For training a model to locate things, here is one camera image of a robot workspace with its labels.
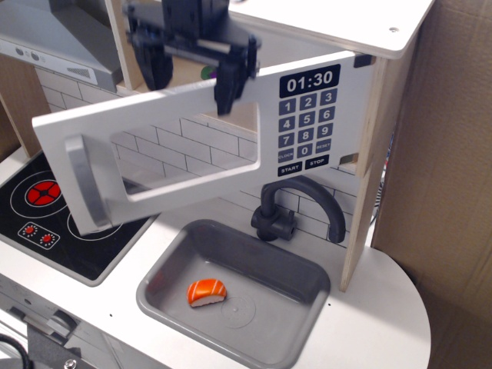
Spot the black cable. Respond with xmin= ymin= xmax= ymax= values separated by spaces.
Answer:
xmin=0 ymin=333 xmax=34 ymax=369

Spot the white wooden microwave cabinet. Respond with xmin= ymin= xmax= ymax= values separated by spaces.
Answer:
xmin=111 ymin=1 xmax=432 ymax=291

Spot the purple toy eggplant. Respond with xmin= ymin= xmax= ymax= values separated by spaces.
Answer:
xmin=201 ymin=65 xmax=217 ymax=81

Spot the grey metal bracket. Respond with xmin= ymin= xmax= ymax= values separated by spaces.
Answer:
xmin=1 ymin=275 xmax=95 ymax=368

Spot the white toy microwave door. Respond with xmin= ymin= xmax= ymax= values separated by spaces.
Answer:
xmin=33 ymin=52 xmax=375 ymax=234

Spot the brown cardboard box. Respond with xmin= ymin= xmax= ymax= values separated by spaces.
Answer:
xmin=372 ymin=1 xmax=491 ymax=368

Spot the grey toy sink basin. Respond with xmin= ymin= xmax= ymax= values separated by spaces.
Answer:
xmin=137 ymin=220 xmax=331 ymax=368

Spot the dark grey toy faucet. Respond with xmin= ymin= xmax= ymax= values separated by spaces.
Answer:
xmin=251 ymin=176 xmax=347 ymax=244

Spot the orange salmon sushi toy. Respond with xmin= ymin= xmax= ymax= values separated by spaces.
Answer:
xmin=186 ymin=278 xmax=228 ymax=308

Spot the black toy stove top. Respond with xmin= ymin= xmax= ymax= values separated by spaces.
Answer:
xmin=1 ymin=153 xmax=154 ymax=287

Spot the grey range hood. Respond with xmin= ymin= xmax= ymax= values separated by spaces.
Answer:
xmin=1 ymin=1 xmax=123 ymax=92

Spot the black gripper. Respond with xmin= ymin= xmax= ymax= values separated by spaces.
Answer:
xmin=122 ymin=1 xmax=261 ymax=115

